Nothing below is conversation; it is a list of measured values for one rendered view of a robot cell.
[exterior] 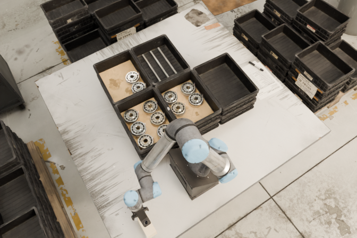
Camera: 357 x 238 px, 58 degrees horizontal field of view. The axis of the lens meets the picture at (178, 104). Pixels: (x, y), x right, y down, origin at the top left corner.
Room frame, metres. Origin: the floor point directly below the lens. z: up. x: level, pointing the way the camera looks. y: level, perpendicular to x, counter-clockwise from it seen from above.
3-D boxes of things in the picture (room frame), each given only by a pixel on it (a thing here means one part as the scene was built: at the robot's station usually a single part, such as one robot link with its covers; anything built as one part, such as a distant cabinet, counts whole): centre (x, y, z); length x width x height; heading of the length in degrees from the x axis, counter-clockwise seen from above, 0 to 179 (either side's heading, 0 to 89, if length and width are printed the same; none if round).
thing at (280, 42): (1.98, -1.05, 0.31); 0.40 x 0.30 x 0.34; 29
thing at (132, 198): (0.48, 0.27, 1.06); 0.09 x 0.08 x 0.11; 109
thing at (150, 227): (0.46, 0.27, 0.75); 0.24 x 0.06 x 0.06; 29
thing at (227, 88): (1.30, -0.33, 0.87); 0.40 x 0.30 x 0.11; 25
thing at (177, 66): (1.53, 0.11, 0.87); 0.40 x 0.30 x 0.11; 25
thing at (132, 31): (2.30, 0.46, 0.41); 0.31 x 0.02 x 0.16; 119
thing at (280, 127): (1.27, 0.05, 0.35); 1.60 x 1.60 x 0.70; 29
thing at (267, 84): (1.43, -0.64, 0.70); 0.33 x 0.23 x 0.01; 29
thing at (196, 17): (2.16, -0.22, 0.71); 0.22 x 0.19 x 0.01; 29
